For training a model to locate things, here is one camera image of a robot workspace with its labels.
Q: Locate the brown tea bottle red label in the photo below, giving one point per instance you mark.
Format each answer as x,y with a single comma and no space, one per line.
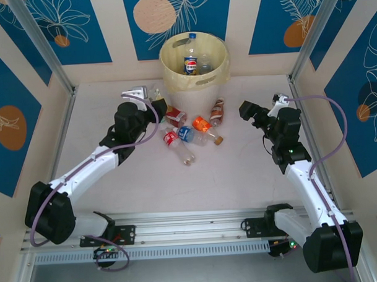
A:
176,115

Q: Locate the red label cola bottle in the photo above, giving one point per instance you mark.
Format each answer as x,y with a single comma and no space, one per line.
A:
171,138

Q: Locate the brown coffee drink bottle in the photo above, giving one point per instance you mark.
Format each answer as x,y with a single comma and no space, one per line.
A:
218,112

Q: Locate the blue label bottle white cap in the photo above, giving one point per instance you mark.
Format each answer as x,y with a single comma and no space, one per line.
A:
185,134

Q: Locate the orange label bottle brown cap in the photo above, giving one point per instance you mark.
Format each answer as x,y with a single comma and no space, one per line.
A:
201,123

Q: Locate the Pepsi bottle blue cap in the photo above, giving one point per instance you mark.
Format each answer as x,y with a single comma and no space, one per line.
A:
191,68

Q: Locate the clear ribbed water bottle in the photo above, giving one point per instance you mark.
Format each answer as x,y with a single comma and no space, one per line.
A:
205,65

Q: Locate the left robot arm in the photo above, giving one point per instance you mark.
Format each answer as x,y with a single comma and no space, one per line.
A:
84,169

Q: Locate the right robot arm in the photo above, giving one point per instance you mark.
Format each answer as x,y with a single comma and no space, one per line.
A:
314,192

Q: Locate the white round bin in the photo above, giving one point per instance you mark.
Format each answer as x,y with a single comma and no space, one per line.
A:
190,100

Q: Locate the right circuit board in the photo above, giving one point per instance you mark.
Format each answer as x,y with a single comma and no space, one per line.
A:
280,247

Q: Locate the circuit board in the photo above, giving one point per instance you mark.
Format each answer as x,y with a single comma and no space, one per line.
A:
280,247
107,251

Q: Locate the left circuit board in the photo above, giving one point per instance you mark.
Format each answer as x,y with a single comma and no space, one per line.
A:
107,251

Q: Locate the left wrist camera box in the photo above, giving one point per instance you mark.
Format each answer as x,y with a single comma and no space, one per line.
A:
137,91

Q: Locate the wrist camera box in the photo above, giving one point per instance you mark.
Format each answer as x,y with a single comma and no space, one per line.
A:
137,91
280,99

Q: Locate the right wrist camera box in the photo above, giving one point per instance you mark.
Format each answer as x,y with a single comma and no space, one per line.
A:
280,99

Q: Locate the aluminium side rail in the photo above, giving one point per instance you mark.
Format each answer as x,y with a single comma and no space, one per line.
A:
295,91
67,120

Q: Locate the aluminium frame post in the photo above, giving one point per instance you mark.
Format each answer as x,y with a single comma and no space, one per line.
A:
314,31
42,41

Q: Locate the aluminium base rail beam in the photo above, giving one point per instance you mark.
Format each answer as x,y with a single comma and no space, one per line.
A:
191,227

